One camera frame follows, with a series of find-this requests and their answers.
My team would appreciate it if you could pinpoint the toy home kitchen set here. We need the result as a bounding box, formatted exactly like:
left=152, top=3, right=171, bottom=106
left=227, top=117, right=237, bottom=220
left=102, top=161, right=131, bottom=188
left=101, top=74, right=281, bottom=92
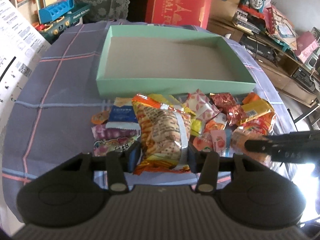
left=11, top=0, right=91, bottom=43

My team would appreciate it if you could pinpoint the red foil snack packet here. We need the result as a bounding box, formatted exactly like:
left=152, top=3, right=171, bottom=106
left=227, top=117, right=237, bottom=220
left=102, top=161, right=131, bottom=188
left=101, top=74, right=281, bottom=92
left=210, top=93, right=248, bottom=126

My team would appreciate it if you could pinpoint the yellow gold snack bar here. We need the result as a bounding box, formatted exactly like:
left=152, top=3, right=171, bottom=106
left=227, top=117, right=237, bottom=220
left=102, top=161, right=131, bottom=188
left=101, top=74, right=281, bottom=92
left=239, top=99, right=274, bottom=125

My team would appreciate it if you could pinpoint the mint green cardboard tray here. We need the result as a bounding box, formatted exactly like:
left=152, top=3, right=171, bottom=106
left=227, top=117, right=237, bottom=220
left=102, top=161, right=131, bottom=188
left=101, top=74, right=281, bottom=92
left=96, top=25, right=255, bottom=98

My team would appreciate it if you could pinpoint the pink peach candy packet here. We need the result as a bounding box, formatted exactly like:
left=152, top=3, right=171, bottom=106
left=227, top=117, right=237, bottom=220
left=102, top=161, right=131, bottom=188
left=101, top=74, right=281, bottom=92
left=210, top=129, right=232, bottom=157

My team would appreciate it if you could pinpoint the large orange chips bag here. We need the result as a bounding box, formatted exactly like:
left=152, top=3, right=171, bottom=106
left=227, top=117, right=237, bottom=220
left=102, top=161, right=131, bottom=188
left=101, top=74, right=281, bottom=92
left=131, top=94, right=195, bottom=175

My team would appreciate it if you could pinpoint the small orange jelly packet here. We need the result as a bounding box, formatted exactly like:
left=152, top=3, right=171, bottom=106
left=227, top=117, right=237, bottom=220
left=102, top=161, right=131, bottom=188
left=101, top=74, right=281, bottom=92
left=91, top=111, right=110, bottom=125

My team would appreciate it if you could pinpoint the blue white snack packet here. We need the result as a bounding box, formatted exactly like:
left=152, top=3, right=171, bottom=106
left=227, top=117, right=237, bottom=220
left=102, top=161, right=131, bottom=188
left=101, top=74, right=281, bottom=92
left=105, top=97, right=140, bottom=130

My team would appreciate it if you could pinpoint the Thomas train toy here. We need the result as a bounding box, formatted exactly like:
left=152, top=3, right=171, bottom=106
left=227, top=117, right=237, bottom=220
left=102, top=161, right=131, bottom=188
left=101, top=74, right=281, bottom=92
left=238, top=0, right=266, bottom=19

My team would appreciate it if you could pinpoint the red Global gift box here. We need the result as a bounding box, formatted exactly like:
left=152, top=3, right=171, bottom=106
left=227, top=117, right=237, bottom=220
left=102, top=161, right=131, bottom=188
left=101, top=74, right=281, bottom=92
left=145, top=0, right=212, bottom=29

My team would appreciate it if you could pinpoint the blue plaid tablecloth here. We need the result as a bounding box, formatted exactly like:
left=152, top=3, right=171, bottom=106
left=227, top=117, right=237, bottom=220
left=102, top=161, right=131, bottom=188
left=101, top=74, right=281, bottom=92
left=2, top=20, right=296, bottom=223

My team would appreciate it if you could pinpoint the pink floral snack packet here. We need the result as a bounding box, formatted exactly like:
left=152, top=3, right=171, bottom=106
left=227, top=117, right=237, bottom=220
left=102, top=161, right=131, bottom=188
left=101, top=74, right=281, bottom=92
left=184, top=89, right=220, bottom=122

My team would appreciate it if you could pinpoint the white printed paper sheet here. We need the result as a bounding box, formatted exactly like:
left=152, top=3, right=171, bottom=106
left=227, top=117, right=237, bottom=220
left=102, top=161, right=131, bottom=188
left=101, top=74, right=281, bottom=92
left=0, top=0, right=52, bottom=140

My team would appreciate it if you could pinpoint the orange snack packet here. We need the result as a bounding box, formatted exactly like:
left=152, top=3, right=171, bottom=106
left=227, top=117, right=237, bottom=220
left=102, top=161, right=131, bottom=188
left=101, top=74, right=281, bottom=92
left=242, top=92, right=261, bottom=105

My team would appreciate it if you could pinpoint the wooden low cabinet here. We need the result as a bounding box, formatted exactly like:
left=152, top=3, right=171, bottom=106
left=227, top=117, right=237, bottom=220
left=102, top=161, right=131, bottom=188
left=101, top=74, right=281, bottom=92
left=207, top=20, right=319, bottom=107

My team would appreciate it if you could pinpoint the purple candy bag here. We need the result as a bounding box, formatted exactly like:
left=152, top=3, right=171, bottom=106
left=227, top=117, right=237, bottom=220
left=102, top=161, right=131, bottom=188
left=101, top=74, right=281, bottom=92
left=92, top=124, right=140, bottom=156

